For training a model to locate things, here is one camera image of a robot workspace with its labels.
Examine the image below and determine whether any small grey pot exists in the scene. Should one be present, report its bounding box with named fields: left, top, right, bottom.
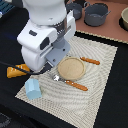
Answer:
left=66, top=2, right=82, bottom=20

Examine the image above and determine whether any woven beige placemat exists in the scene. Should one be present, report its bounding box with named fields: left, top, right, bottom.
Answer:
left=16, top=36, right=117, bottom=128

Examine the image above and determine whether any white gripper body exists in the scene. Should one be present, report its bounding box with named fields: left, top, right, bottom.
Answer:
left=17, top=11, right=76, bottom=71

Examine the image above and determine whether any knife with wooden handle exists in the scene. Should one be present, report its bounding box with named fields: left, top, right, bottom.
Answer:
left=80, top=57, right=100, bottom=65

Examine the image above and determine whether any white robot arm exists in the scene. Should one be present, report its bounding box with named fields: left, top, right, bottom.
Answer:
left=17, top=0, right=76, bottom=72

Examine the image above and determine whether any large grey pot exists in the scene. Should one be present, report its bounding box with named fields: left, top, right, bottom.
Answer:
left=84, top=2, right=110, bottom=27

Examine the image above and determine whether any fork with wooden handle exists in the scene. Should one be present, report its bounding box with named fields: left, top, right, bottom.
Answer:
left=51, top=75, right=88, bottom=91

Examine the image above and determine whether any beige bowl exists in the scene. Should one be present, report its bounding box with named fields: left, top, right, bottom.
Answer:
left=121, top=7, right=128, bottom=30

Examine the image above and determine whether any orange bread loaf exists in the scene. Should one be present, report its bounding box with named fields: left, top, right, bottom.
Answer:
left=7, top=64, right=29, bottom=78

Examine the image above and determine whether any round beige plate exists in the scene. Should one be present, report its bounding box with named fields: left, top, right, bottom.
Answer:
left=58, top=57, right=86, bottom=81

